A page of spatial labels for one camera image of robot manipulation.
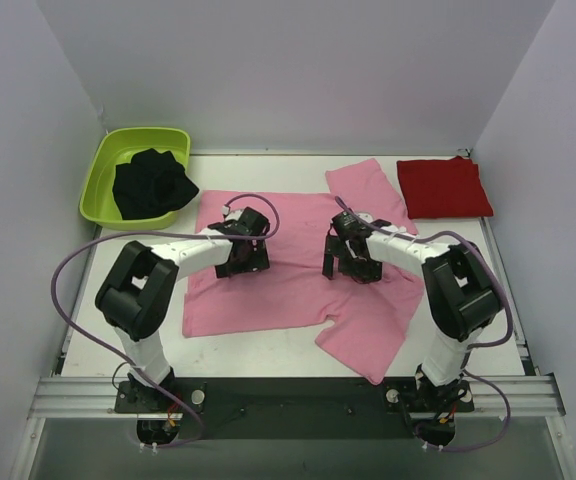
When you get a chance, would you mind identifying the pink t shirt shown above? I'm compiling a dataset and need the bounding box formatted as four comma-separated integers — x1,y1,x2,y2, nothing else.
182,159,424,384

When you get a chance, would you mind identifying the red t shirt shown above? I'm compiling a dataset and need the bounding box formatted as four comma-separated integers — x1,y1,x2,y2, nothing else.
397,157,494,219

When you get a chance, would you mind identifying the green plastic basin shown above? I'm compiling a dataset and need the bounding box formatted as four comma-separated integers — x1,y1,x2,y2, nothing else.
79,126,191,231

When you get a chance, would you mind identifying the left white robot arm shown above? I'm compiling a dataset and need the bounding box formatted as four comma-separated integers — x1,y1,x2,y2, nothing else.
95,207,270,412

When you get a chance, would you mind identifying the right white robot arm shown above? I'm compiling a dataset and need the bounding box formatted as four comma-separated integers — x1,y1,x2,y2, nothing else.
322,211,508,394

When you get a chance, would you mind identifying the black t shirt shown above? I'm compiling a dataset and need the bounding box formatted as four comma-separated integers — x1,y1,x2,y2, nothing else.
112,148,200,220

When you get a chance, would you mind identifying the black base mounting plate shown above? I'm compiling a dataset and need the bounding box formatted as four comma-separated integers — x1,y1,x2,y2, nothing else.
113,377,474,444

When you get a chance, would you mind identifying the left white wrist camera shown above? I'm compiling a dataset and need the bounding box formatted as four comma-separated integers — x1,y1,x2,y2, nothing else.
221,205,242,221

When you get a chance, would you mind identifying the aluminium extrusion rail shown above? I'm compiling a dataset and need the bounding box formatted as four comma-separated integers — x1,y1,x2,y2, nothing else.
30,375,566,420

